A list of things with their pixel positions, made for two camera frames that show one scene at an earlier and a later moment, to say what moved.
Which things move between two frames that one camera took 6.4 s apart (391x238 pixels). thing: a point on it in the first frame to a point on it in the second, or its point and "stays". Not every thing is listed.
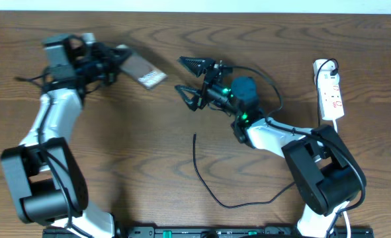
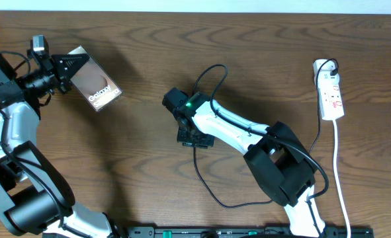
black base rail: (213, 232) stays
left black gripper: (111, 59) to (57, 62)
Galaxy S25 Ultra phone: (139, 69) to (92, 82)
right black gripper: (198, 99) to (181, 137)
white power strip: (329, 89) stays
